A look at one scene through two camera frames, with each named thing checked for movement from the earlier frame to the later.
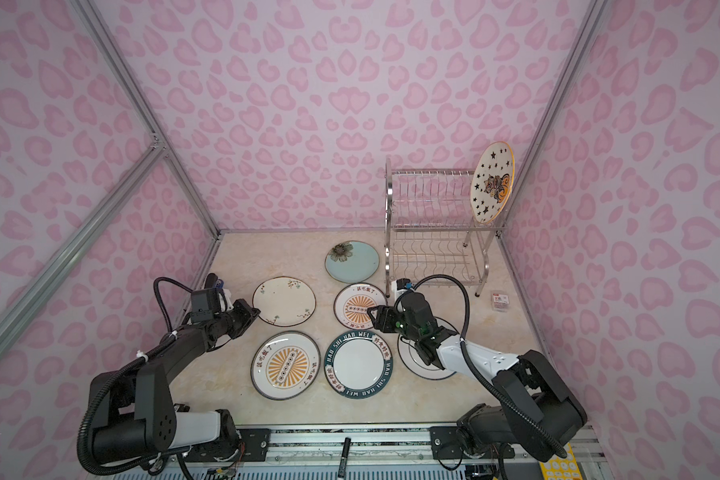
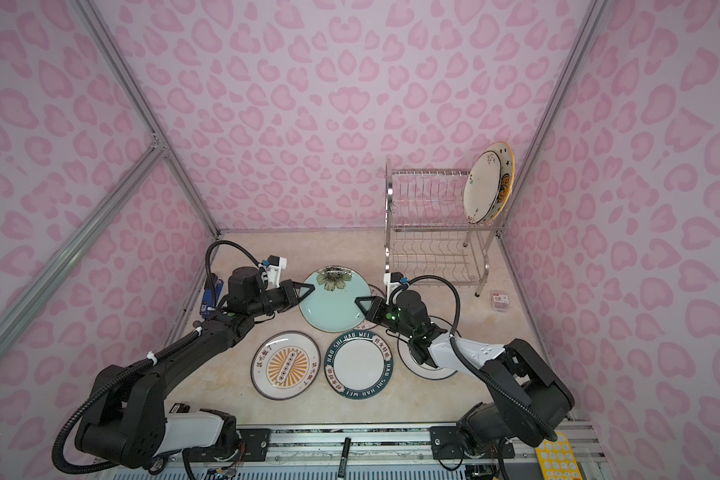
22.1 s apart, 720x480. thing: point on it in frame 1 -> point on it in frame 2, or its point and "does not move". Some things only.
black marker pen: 342,470 does not move
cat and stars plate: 492,181 does not move
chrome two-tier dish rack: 431,232 does not move
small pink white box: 500,302 does not move
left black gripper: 248,313 -> 291,295
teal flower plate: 352,262 -> 331,306
